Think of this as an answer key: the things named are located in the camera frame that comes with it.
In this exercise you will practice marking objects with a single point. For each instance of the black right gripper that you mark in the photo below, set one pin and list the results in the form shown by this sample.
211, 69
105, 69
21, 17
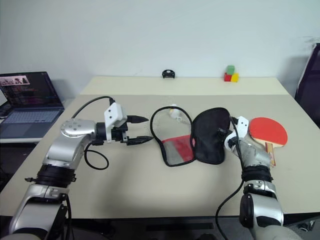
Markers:
223, 132

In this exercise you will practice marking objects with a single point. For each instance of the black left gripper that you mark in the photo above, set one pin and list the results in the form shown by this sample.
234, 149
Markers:
118, 134

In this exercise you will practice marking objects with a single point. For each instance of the red and black paddle case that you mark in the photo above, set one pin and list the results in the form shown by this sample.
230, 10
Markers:
210, 140

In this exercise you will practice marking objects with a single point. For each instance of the red table tennis paddle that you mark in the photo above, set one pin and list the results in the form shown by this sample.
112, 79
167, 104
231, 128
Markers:
271, 131

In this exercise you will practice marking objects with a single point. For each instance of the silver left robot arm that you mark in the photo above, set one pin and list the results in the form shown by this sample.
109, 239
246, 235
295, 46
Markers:
65, 150

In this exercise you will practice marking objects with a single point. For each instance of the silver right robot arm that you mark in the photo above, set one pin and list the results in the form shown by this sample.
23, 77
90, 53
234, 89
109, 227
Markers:
260, 155

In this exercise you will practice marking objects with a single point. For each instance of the red cube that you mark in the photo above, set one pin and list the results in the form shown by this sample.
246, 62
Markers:
227, 77

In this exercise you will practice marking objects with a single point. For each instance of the yellow block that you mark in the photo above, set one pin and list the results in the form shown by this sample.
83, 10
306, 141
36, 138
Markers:
235, 77

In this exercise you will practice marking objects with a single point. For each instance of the green cube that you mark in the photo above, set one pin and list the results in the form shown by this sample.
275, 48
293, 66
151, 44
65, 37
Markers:
230, 69

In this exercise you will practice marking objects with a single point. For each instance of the small black clip holder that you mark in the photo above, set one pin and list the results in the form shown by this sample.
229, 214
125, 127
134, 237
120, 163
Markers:
168, 74

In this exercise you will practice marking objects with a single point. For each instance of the black office chair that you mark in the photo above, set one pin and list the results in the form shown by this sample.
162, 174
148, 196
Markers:
310, 80

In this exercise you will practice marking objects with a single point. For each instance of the dark open laptop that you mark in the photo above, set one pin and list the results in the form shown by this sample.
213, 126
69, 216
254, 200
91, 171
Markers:
27, 117

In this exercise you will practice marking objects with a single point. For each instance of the grey wheeled base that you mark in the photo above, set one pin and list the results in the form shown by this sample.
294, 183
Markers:
304, 226

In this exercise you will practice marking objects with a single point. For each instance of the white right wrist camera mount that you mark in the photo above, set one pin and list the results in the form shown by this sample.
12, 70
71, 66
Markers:
242, 126

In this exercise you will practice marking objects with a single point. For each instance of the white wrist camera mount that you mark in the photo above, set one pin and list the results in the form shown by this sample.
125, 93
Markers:
113, 113
242, 126

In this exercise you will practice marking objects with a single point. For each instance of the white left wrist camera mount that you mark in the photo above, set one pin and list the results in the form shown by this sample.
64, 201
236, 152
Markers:
113, 113

